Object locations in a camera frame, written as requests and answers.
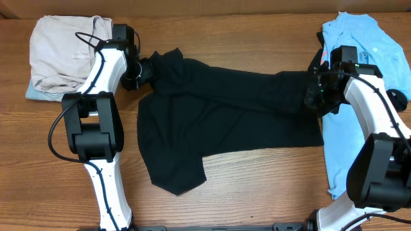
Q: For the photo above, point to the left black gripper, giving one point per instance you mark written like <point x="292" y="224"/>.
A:
<point x="145" y="70"/>

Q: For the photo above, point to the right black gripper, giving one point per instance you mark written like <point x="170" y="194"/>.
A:
<point x="314" y="88"/>

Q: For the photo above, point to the black t-shirt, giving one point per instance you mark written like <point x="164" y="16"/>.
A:
<point x="196" y="110"/>

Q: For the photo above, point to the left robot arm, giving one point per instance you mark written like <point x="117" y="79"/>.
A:
<point x="93" y="125"/>

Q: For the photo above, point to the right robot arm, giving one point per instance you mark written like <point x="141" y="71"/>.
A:
<point x="378" y="181"/>

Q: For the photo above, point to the folded beige pants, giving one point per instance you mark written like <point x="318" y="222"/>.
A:
<point x="60" y="62"/>

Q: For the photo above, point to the folded light blue jeans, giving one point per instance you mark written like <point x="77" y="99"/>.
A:
<point x="41" y="95"/>

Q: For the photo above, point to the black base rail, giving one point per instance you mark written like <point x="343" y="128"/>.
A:
<point x="274" y="227"/>

